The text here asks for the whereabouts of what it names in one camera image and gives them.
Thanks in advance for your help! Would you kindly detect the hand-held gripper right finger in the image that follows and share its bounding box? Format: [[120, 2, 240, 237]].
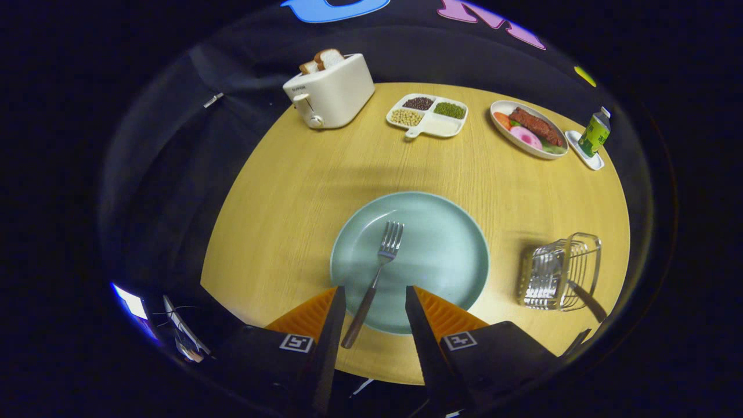
[[405, 285, 560, 417]]

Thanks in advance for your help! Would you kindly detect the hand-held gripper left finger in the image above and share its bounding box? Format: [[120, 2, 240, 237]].
[[210, 285, 347, 417]]

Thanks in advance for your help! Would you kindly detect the silver fork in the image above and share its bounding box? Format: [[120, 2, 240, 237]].
[[341, 221, 405, 349]]

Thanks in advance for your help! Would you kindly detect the pale green round plate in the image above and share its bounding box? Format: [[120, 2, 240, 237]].
[[330, 191, 490, 336]]

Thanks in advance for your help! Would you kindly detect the white divided dish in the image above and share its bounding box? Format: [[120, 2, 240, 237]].
[[386, 93, 468, 140]]

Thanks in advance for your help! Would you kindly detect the pink round slice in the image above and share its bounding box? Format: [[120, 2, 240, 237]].
[[510, 126, 543, 152]]

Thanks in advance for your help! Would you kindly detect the brown meat piece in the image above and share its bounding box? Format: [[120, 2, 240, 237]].
[[508, 106, 565, 147]]

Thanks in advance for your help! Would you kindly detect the white oval food plate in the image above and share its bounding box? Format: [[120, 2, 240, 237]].
[[490, 100, 569, 160]]

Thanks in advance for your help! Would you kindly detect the white toaster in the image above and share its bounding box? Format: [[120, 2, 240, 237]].
[[283, 53, 376, 130]]

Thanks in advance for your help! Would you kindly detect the green label water bottle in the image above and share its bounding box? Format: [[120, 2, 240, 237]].
[[578, 106, 612, 158]]

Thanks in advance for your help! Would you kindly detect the metal wire basket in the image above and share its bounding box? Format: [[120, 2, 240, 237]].
[[517, 232, 603, 312]]

